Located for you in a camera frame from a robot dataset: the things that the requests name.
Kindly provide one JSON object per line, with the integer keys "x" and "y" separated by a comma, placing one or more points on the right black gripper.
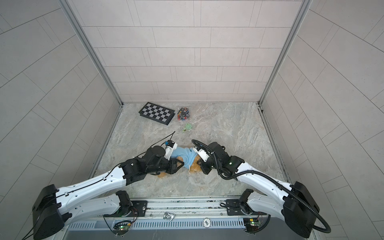
{"x": 202, "y": 165}

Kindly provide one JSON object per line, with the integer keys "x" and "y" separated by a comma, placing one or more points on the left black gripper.
{"x": 172, "y": 166}

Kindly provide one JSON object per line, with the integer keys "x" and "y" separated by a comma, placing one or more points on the brown teddy bear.
{"x": 195, "y": 168}

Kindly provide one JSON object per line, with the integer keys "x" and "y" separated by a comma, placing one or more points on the light blue bear hoodie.
{"x": 187, "y": 154}

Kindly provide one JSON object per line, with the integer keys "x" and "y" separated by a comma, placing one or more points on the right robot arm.
{"x": 302, "y": 224}

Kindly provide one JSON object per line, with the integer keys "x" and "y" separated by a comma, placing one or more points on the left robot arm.
{"x": 102, "y": 195}

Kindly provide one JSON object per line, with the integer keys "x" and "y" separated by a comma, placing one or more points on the small green pieces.
{"x": 188, "y": 127}

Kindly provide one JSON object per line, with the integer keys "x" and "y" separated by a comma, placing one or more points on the black white chessboard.
{"x": 157, "y": 113}

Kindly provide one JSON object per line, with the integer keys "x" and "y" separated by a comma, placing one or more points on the silver metal clip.
{"x": 169, "y": 216}

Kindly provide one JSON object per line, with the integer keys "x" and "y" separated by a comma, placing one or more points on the bag of colourful pieces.
{"x": 183, "y": 114}

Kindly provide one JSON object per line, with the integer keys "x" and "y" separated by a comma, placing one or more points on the left circuit board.
{"x": 123, "y": 225}

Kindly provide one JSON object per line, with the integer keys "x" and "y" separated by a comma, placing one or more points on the circuit board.
{"x": 251, "y": 225}
{"x": 123, "y": 225}

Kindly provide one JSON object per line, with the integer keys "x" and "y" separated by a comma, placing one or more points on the right circuit board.
{"x": 251, "y": 225}

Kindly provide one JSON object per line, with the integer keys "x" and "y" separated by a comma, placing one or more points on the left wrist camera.
{"x": 170, "y": 147}

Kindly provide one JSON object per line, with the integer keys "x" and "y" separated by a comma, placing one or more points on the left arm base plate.
{"x": 138, "y": 209}

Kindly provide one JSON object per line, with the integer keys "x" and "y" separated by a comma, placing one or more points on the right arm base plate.
{"x": 234, "y": 208}

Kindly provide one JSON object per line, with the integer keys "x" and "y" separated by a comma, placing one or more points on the aluminium mounting rail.
{"x": 183, "y": 207}

